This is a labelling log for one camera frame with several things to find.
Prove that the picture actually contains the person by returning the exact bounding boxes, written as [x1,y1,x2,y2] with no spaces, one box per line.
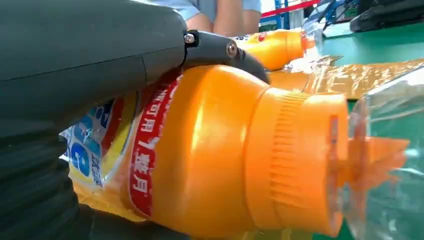
[145,0,263,37]

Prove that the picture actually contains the yellow plastic sheet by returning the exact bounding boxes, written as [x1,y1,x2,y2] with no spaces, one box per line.
[231,55,424,240]

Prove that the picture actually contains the orange detergent bottle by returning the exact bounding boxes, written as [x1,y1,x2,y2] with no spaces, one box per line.
[59,64,424,240]
[231,19,324,71]

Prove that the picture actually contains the red metal post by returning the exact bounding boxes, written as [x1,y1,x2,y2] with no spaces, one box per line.
[260,0,321,19]

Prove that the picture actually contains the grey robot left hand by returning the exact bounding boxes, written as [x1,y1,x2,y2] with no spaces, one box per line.
[0,0,271,240]

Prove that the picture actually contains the small black handheld device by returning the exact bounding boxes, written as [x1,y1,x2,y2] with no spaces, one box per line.
[349,5,424,33]

